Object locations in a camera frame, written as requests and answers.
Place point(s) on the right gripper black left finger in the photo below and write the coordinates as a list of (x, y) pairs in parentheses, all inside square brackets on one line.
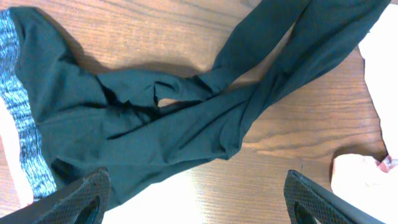
[(84, 201)]

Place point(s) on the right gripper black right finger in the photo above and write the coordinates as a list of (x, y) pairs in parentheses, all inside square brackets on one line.
[(310, 203)]

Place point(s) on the black leggings with red waistband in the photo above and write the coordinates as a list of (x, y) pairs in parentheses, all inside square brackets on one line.
[(62, 122)]

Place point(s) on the white shirt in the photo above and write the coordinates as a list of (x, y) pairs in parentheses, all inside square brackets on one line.
[(355, 177)]

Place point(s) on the red white striped garment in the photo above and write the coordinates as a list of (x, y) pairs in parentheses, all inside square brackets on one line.
[(387, 164)]

